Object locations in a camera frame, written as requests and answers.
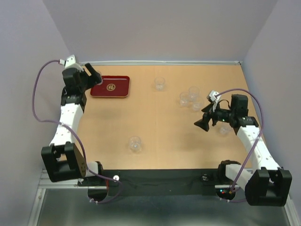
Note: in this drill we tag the cluster front clear glass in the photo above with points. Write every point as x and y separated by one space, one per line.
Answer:
197 103

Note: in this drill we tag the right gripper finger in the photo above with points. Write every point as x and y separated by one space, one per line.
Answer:
209 108
203 124

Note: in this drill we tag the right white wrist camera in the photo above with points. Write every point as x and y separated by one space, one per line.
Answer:
214 98

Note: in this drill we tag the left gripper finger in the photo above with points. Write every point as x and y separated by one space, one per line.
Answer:
91 69
92 81

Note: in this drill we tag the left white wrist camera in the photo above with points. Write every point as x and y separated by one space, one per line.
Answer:
70 62

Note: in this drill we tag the red lacquer tray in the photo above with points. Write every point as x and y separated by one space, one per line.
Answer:
112 86

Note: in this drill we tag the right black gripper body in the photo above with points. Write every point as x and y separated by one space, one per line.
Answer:
220 115

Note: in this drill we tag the aluminium frame rail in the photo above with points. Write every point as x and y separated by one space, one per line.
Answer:
161 62

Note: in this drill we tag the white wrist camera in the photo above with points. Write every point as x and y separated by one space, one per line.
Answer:
70 62
214 98

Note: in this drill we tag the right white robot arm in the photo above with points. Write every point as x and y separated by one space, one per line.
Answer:
261 178

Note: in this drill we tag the cluster clear glass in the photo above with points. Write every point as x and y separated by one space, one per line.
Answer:
193 92
184 99
197 103

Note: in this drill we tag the cluster back clear glass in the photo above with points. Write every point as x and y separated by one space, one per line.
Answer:
193 92

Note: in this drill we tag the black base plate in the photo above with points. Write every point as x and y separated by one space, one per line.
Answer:
159 182

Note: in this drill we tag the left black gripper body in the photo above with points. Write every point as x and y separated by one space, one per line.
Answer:
84 85

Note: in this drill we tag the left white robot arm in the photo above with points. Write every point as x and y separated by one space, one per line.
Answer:
64 158

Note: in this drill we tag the cluster left clear glass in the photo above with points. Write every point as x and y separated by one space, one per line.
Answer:
184 99

